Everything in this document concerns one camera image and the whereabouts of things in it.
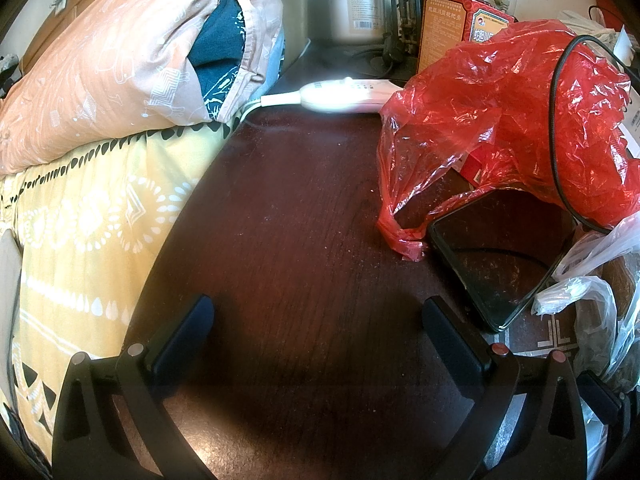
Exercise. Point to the black smartphone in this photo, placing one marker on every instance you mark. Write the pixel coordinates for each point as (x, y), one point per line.
(480, 270)

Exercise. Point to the grey flat object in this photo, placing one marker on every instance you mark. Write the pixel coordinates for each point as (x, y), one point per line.
(9, 285)

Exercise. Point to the white plastic bag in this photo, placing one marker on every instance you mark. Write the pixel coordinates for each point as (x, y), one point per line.
(585, 22)

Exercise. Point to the dark green appliance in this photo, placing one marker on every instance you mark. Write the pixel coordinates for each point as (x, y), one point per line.
(407, 0)

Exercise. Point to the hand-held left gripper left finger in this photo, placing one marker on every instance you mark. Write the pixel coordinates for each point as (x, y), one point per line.
(186, 330)

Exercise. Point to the beige lidded canister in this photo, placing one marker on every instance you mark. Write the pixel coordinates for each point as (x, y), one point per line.
(355, 10)

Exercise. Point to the white blanket controller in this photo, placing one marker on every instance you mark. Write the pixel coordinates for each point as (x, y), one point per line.
(340, 96)

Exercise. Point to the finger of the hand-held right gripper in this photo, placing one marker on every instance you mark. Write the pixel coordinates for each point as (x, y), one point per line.
(600, 392)

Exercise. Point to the yellow patterned bed sheet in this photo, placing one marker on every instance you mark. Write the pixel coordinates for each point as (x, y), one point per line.
(100, 260)

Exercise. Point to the orange patterned pillow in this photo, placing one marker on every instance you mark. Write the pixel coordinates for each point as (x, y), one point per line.
(100, 60)

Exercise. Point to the clear plastic bag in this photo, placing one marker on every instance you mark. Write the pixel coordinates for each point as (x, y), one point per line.
(595, 300)

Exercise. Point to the red plastic bag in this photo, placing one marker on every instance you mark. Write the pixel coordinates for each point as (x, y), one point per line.
(475, 110)

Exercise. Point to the red orange cardboard box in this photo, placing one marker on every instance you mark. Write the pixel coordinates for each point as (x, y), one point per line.
(442, 25)

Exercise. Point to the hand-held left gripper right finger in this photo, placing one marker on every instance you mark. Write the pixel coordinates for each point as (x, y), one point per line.
(450, 332)

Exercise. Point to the dark teal patterned cloth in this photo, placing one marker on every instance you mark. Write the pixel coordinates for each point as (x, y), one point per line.
(220, 50)

